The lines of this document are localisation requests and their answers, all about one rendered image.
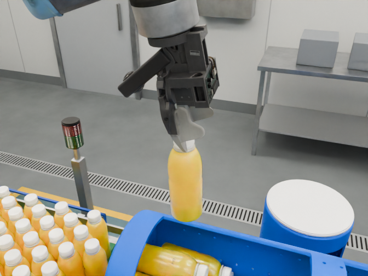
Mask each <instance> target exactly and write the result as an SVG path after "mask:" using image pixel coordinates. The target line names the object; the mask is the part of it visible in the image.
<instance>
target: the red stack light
mask: <svg viewBox="0 0 368 276"><path fill-rule="evenodd" d="M62 131H63V134H64V135H65V136H67V137H74V136H77V135H79V134H81V133H82V127H81V122H79V123H78V124H77V125H75V126H64V125H62Z"/></svg>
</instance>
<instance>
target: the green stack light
mask: <svg viewBox="0 0 368 276"><path fill-rule="evenodd" d="M64 139H65V144H66V147H67V148H69V149H77V148H80V147H82V146H83V145H84V140H83V134H82V133H81V134H79V135H77V136H74V137H67V136H65V135H64Z"/></svg>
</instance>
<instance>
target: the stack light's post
mask: <svg viewBox="0 0 368 276"><path fill-rule="evenodd" d="M71 165H72V170H73V175H74V180H75V184H76V189H77V194H78V200H79V205H80V207H82V208H86V209H90V210H94V207H93V200H92V197H91V190H90V184H89V179H88V172H87V166H86V162H85V157H80V160H75V159H74V158H73V159H72V160H71Z"/></svg>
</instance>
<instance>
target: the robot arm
mask: <svg viewBox="0 0 368 276"><path fill-rule="evenodd" d="M22 1H23V2H24V4H25V6H26V7H27V9H28V10H29V11H30V13H31V14H32V15H33V16H34V17H36V18H38V19H41V20H45V19H48V18H52V17H55V16H63V15H64V13H67V12H70V11H72V10H75V9H78V8H81V7H84V6H86V5H89V4H92V3H95V2H98V1H101V0H22ZM129 1H130V4H131V7H132V10H133V13H134V17H135V21H136V24H137V28H138V31H139V34H140V35H141V36H143V37H145V38H147V39H148V43H149V45H150V46H152V47H156V48H160V49H159V50H158V51H157V52H156V53H155V54H154V55H153V56H151V57H150V58H149V59H148V60H147V61H146V62H145V63H144V64H142V65H141V66H140V67H139V68H138V69H137V70H136V71H130V72H128V73H127V74H126V75H125V76H124V78H123V82H122V83H121V84H120V85H119V86H118V90H119V91H120V92H121V93H122V94H123V95H124V97H129V96H130V95H132V94H133V93H138V92H140V91H141V90H142V89H143V88H144V86H145V83H147V82H148V81H149V80H150V79H151V78H153V77H154V76H155V75H157V81H156V88H157V95H158V101H159V107H160V114H161V118H162V121H163V123H164V126H165V128H166V130H167V132H168V134H169V135H170V136H171V138H172V139H173V141H174V142H175V143H176V144H177V146H178V147H179V148H180V149H181V151H183V152H187V146H186V141H190V140H195V139H199V138H202V137H203V136H204V135H205V131H204V128H203V127H202V126H200V125H198V124H196V123H194V122H195V121H198V120H202V119H206V118H210V117H212V116H213V115H214V112H213V109H212V108H211V107H210V106H209V105H210V103H211V100H212V98H213V97H214V94H215V93H216V91H217V88H218V87H219V86H220V83H219V76H218V72H217V65H216V59H215V57H211V56H208V51H207V47H206V41H205V36H206V35H207V34H208V29H207V25H206V24H202V25H197V23H198V22H199V13H198V7H197V1H196V0H129ZM175 104H176V106H177V109H176V108H175Z"/></svg>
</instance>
